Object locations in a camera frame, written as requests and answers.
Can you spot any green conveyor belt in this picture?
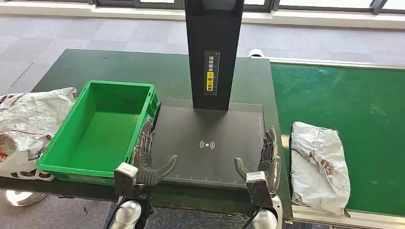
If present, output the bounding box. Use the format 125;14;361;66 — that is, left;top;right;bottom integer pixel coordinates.
269;57;405;229

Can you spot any white woven sack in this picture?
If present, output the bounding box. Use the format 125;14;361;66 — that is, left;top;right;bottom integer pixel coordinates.
0;87;77;182

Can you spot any chrome round stand base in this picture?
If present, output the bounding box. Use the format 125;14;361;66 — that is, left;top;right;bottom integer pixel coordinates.
4;190;47;208

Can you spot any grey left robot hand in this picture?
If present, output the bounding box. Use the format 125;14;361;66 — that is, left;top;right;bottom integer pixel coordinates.
131;118;179;187

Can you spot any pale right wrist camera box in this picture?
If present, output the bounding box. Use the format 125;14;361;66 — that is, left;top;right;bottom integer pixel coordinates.
245;171;274;208

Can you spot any dark green table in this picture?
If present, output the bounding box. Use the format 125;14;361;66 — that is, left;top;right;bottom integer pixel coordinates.
0;48;293;222

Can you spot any green plastic crate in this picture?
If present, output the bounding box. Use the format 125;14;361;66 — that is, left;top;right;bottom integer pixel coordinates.
35;80;160;187

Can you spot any black yellow label sticker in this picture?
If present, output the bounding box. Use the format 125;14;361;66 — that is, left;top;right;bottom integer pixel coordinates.
203;50;221;96

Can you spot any grey poly parcel red stain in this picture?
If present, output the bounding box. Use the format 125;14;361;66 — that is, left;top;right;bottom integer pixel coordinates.
290;121;351;218

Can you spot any black inbound scanner machine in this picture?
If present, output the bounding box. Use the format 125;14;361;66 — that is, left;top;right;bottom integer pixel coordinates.
151;0;269;192

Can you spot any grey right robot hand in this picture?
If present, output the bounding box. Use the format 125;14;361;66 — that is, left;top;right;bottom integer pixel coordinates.
234;126;282;193

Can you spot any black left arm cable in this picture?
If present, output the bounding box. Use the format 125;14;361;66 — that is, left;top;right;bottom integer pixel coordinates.
106;196;127;229

